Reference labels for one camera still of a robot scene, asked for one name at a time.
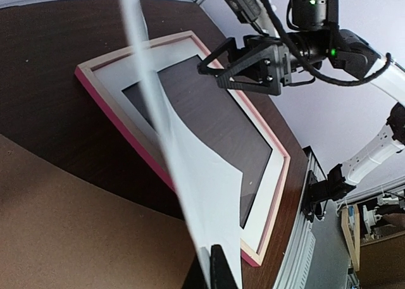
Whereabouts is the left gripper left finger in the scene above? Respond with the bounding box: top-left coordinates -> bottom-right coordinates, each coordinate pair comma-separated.
183,252 -> 211,289

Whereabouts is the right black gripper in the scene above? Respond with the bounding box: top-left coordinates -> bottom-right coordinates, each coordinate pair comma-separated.
197,35 -> 294,95

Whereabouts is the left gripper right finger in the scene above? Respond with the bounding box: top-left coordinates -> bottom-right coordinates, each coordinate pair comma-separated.
210,245 -> 237,289

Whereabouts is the landscape photo print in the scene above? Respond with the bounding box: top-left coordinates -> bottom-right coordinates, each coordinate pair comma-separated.
121,0 -> 242,288

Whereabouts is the pink wooden picture frame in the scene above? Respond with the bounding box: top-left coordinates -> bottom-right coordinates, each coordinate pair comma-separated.
75,30 -> 290,267

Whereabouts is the clear acrylic sheet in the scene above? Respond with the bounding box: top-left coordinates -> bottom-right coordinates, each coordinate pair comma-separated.
158,56 -> 273,227

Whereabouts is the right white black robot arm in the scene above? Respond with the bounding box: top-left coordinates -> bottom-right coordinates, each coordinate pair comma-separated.
197,0 -> 404,188

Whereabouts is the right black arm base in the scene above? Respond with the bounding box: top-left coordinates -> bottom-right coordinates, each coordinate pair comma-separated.
301,164 -> 356,223

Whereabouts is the brown backing board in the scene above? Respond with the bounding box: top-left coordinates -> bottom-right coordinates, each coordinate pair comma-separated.
1,137 -> 195,288

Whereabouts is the front aluminium rail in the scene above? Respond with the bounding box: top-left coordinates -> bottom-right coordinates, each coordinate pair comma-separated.
273,146 -> 326,288

